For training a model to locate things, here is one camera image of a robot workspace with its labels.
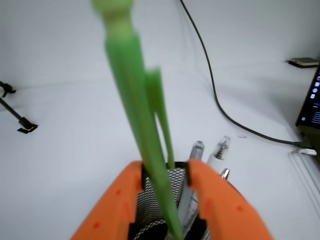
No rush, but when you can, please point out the green mechanical pencil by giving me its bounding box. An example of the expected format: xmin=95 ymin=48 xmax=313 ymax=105
xmin=92 ymin=0 xmax=184 ymax=240

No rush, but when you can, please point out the laptop screen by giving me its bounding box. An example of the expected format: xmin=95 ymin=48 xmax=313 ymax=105
xmin=295 ymin=66 xmax=320 ymax=129

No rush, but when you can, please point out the black tripod leg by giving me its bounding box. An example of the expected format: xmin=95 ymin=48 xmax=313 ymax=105
xmin=0 ymin=81 xmax=38 ymax=134

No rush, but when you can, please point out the clear white pen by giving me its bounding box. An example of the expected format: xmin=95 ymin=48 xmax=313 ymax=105
xmin=206 ymin=135 xmax=231 ymax=174

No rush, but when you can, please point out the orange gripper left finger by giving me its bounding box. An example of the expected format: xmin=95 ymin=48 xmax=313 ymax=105
xmin=72 ymin=161 xmax=143 ymax=240

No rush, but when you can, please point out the dark blue mechanical pencil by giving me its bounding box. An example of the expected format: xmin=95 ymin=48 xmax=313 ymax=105
xmin=177 ymin=140 xmax=206 ymax=233

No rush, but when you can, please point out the black power cable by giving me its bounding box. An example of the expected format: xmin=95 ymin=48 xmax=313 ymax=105
xmin=179 ymin=0 xmax=312 ymax=149

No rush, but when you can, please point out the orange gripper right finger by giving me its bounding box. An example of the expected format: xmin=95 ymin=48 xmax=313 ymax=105
xmin=188 ymin=159 xmax=273 ymax=240

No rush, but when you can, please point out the silver capped pen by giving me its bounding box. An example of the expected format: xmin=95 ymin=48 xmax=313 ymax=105
xmin=220 ymin=168 xmax=230 ymax=181

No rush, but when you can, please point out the small grey box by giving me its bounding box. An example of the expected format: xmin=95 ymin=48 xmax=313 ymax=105
xmin=288 ymin=57 xmax=320 ymax=69

